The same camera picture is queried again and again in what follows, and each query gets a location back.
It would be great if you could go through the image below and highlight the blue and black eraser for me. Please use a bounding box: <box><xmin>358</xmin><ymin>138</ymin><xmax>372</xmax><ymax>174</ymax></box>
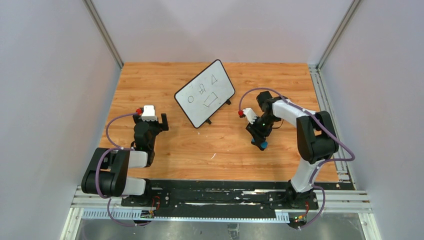
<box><xmin>251</xmin><ymin>139</ymin><xmax>268</xmax><ymax>151</ymax></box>

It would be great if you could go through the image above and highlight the black framed whiteboard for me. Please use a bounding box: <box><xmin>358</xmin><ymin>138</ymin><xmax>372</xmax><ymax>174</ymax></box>
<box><xmin>174</xmin><ymin>59</ymin><xmax>236</xmax><ymax>129</ymax></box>

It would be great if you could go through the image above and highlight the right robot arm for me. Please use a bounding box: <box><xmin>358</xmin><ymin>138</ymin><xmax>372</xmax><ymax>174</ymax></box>
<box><xmin>238</xmin><ymin>88</ymin><xmax>340</xmax><ymax>204</ymax></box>

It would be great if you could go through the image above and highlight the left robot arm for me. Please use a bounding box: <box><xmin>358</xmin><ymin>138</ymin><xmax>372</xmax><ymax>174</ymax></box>
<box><xmin>81</xmin><ymin>112</ymin><xmax>169</xmax><ymax>199</ymax></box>

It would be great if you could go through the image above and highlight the metal whiteboard stand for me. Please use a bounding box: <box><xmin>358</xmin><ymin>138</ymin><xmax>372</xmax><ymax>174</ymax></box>
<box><xmin>204</xmin><ymin>98</ymin><xmax>232</xmax><ymax>125</ymax></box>

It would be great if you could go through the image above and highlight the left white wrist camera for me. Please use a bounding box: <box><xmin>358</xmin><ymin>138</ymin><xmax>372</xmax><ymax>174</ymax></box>
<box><xmin>141</xmin><ymin>105</ymin><xmax>158</xmax><ymax>122</ymax></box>

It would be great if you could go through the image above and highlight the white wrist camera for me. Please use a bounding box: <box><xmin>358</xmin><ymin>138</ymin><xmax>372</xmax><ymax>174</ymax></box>
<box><xmin>242</xmin><ymin>107</ymin><xmax>259</xmax><ymax>125</ymax></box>
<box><xmin>141</xmin><ymin>105</ymin><xmax>158</xmax><ymax>122</ymax></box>

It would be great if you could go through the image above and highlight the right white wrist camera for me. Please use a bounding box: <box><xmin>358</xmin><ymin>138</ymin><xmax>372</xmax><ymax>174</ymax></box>
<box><xmin>242</xmin><ymin>107</ymin><xmax>259</xmax><ymax>125</ymax></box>

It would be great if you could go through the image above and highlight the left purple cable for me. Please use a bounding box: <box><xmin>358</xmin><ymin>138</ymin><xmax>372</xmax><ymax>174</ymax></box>
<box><xmin>95</xmin><ymin>108</ymin><xmax>153</xmax><ymax>228</ymax></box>

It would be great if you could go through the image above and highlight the purple cable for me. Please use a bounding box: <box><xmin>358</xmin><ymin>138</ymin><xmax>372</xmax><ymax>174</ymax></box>
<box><xmin>238</xmin><ymin>87</ymin><xmax>356</xmax><ymax>231</ymax></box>
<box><xmin>95</xmin><ymin>108</ymin><xmax>153</xmax><ymax>228</ymax></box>

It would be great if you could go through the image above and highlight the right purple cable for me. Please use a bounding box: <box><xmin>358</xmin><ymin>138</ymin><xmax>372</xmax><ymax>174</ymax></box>
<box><xmin>238</xmin><ymin>87</ymin><xmax>356</xmax><ymax>231</ymax></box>

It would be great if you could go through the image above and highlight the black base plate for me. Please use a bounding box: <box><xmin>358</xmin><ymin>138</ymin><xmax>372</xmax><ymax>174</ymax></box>
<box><xmin>121</xmin><ymin>179</ymin><xmax>355</xmax><ymax>220</ymax></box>

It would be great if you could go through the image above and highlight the right side aluminium rail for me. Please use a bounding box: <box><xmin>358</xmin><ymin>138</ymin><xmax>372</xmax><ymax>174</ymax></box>
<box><xmin>308</xmin><ymin>64</ymin><xmax>357</xmax><ymax>190</ymax></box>

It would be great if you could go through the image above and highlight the aluminium frame rail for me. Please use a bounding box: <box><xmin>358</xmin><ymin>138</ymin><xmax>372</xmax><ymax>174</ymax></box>
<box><xmin>60</xmin><ymin>180</ymin><xmax>381</xmax><ymax>240</ymax></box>

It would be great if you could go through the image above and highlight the left corner aluminium post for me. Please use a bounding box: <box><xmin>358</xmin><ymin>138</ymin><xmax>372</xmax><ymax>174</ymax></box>
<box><xmin>82</xmin><ymin>0</ymin><xmax>124</xmax><ymax>69</ymax></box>

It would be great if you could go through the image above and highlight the corner aluminium post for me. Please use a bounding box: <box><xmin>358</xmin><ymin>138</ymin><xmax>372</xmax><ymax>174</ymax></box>
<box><xmin>82</xmin><ymin>0</ymin><xmax>124</xmax><ymax>69</ymax></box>
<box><xmin>316</xmin><ymin>0</ymin><xmax>363</xmax><ymax>72</ymax></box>

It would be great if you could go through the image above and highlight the right corner aluminium post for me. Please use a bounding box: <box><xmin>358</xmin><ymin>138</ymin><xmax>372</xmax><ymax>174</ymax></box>
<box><xmin>316</xmin><ymin>0</ymin><xmax>363</xmax><ymax>72</ymax></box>

